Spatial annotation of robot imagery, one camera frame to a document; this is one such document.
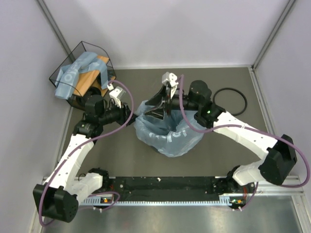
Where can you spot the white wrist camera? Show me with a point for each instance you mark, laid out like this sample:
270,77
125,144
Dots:
116,94
172,80

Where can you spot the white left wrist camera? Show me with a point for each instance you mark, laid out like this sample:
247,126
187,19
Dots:
116,94

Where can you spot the aluminium frame rail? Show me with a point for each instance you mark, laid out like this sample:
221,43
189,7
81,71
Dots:
103,198

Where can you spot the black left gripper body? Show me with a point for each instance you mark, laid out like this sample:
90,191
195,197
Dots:
123,117

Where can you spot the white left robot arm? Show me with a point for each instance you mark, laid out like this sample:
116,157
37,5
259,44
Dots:
86,133

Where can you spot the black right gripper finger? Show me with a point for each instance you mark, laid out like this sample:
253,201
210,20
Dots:
159,99
158,113

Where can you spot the light blue printed trash bag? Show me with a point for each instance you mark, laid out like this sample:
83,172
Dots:
85,65

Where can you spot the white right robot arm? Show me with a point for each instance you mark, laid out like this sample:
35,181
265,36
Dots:
276,155

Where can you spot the dark blue trash bin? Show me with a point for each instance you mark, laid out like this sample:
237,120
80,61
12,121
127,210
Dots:
167,126

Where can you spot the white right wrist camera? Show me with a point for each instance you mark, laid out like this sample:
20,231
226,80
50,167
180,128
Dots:
172,80

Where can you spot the black wire shelf rack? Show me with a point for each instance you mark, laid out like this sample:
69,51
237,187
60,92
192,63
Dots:
89,87

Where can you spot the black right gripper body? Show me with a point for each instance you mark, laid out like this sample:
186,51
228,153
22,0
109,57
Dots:
169,103

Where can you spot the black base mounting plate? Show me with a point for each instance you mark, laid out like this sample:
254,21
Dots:
168,188

